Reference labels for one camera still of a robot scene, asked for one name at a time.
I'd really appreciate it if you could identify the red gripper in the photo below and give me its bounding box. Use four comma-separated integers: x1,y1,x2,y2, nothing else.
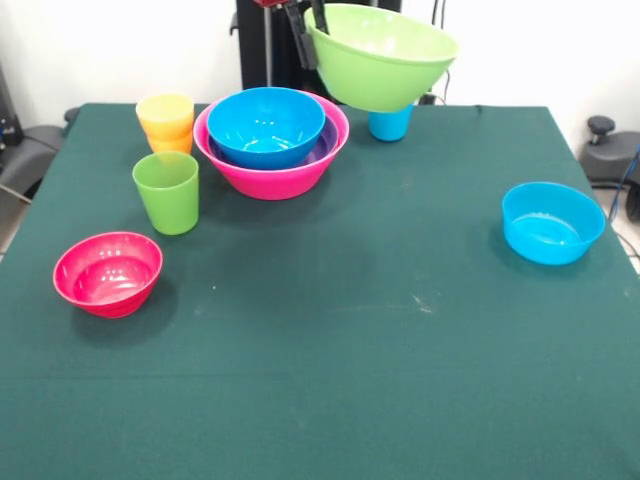
252,0,331,72

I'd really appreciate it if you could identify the green bowl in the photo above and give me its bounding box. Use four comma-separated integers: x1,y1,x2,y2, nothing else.
303,3,460,114

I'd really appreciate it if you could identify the large blue bowl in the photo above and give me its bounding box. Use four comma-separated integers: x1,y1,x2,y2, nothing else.
206,87,327,170

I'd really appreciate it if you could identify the purple bowl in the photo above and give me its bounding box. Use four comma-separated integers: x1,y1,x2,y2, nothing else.
207,117,341,169

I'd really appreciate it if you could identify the large pink bowl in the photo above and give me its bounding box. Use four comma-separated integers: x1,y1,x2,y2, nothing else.
192,91,351,202

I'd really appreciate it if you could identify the blue cup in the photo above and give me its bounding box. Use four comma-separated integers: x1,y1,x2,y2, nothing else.
368,103,415,143

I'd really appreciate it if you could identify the yellow cup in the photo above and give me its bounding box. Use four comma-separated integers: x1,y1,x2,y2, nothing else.
135,93,195,139

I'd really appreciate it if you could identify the orange cup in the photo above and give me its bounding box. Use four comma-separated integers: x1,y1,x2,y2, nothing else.
142,127,195,155

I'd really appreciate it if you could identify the green cup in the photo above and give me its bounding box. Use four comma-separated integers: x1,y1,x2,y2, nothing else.
131,151,201,236

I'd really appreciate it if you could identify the small translucent blue bowl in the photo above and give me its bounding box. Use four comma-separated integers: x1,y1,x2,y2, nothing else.
501,181,607,266

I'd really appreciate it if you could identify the small pink bowl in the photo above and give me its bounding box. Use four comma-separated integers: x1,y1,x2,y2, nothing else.
52,231,164,319

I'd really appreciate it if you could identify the dark green tablecloth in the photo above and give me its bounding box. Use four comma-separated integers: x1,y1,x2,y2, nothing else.
0,102,640,480

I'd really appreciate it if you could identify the black hanging cable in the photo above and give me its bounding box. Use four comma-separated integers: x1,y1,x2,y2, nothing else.
418,0,453,106

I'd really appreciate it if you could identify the grey pedestal foot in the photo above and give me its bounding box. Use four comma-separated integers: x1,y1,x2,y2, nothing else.
579,115,640,187
0,107,81,201

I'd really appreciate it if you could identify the blue cable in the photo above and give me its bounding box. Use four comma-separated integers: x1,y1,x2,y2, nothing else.
607,144,640,224

